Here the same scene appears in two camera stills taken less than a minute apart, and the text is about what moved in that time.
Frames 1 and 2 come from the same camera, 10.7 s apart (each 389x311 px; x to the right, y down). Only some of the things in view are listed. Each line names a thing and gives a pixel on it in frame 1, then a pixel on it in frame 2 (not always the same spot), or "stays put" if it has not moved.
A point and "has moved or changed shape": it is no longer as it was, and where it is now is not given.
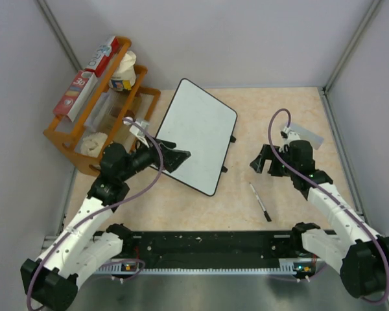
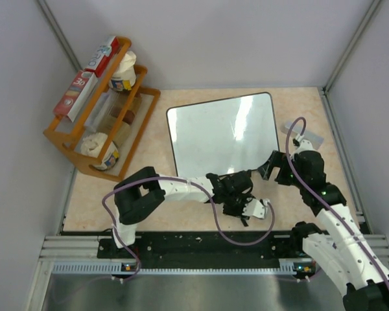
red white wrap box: (75, 94) stays put
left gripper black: (172, 157) -> (246, 198)
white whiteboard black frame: (203, 125) has moved or changed shape
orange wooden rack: (113, 118) stays put
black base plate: (211, 249) stays put
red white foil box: (104, 56) stays put
